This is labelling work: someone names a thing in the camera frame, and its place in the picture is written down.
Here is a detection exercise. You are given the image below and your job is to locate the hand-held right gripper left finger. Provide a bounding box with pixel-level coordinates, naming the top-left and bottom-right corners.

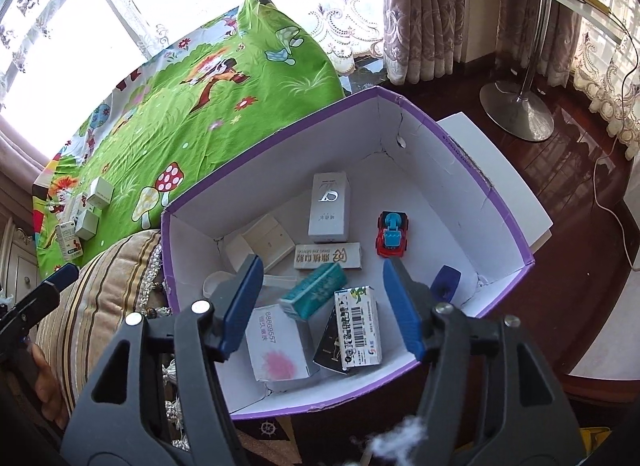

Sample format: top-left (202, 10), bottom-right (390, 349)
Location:
top-left (60, 254), bottom-right (265, 466)

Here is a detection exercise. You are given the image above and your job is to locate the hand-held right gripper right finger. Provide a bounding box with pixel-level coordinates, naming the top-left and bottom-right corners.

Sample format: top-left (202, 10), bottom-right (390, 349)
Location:
top-left (382, 257), bottom-right (583, 466)

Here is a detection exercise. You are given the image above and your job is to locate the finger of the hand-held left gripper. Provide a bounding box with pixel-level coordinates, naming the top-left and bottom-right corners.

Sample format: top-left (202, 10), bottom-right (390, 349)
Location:
top-left (10, 262), bottom-right (81, 329)

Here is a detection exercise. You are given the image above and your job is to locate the small blue box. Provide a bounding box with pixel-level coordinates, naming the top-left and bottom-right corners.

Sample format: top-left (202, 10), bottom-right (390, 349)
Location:
top-left (430, 266), bottom-right (462, 303)

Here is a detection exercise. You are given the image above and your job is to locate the white box with barcode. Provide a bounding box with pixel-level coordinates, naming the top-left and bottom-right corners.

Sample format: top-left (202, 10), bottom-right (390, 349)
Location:
top-left (334, 286), bottom-right (383, 371)

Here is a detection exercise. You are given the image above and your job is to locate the white box with pink print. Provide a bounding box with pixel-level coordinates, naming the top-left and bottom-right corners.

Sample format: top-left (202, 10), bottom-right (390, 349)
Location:
top-left (245, 303), bottom-right (321, 382)

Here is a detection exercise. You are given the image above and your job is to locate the red toy car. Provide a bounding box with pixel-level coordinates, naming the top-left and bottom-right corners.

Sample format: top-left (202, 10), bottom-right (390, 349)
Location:
top-left (375, 211), bottom-right (410, 259)

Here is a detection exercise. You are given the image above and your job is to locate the teal box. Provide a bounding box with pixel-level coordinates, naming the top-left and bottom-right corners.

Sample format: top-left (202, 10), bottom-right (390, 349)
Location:
top-left (279, 264), bottom-right (347, 319)

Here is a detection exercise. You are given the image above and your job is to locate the long white box gold print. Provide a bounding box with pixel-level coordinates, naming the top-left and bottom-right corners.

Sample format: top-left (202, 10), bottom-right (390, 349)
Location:
top-left (294, 242), bottom-right (362, 271)

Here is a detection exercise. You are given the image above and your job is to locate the small black box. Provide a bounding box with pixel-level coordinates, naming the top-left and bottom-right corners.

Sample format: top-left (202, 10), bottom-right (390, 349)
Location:
top-left (312, 303), bottom-right (351, 376)

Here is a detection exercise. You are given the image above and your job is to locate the tall silver grey box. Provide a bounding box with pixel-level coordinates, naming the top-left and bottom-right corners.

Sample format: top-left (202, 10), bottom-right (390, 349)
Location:
top-left (307, 172), bottom-right (349, 244)

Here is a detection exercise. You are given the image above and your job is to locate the purple cardboard box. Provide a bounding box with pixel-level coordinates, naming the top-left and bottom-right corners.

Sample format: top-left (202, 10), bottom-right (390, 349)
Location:
top-left (160, 86), bottom-right (536, 421)

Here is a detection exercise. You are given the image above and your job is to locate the person's left hand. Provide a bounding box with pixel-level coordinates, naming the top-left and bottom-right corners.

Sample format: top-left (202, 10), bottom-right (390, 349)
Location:
top-left (27, 341), bottom-right (71, 429)

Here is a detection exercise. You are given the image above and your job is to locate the white box red blue print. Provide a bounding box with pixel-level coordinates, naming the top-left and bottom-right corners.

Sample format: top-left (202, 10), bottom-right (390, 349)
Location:
top-left (55, 222), bottom-right (83, 261)

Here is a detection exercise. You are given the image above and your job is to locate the cream carved cabinet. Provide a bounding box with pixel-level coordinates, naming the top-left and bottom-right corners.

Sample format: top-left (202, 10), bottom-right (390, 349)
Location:
top-left (0, 216), bottom-right (38, 291)

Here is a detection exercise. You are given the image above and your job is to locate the plain glossy white box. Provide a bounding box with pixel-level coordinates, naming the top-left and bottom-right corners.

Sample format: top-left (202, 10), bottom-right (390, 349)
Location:
top-left (74, 209), bottom-right (101, 240)

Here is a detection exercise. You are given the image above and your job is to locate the white box with saxophone print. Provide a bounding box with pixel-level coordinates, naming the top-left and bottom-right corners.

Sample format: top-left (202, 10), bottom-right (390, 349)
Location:
top-left (89, 177), bottom-right (115, 209)

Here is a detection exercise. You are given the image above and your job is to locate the dark patterned rug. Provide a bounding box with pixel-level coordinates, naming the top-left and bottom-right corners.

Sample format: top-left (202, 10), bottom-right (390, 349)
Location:
top-left (230, 386), bottom-right (436, 466)

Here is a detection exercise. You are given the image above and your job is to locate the white fluff tuft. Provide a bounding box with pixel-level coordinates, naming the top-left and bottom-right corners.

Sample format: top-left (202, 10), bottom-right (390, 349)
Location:
top-left (350, 416), bottom-right (436, 466)

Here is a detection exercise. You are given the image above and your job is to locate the green printed blanket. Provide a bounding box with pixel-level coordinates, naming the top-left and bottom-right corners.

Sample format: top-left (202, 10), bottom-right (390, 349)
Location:
top-left (31, 0), bottom-right (348, 277)

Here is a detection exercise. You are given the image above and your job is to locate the white table with chrome base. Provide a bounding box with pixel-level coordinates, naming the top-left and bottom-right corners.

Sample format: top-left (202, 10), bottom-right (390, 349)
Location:
top-left (427, 0), bottom-right (640, 141)

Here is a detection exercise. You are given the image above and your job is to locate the brown drape curtain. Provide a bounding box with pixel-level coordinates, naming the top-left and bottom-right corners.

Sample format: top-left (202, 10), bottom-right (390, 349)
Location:
top-left (495, 0), bottom-right (581, 89)
top-left (377, 0), bottom-right (468, 86)

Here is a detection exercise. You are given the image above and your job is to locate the embroidered lace curtain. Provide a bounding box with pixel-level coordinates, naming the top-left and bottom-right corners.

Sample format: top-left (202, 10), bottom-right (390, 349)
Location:
top-left (570, 0), bottom-right (640, 161)

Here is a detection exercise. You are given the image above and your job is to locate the white cable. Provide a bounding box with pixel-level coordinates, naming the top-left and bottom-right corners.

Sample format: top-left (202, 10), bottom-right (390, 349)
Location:
top-left (592, 136), bottom-right (638, 271)

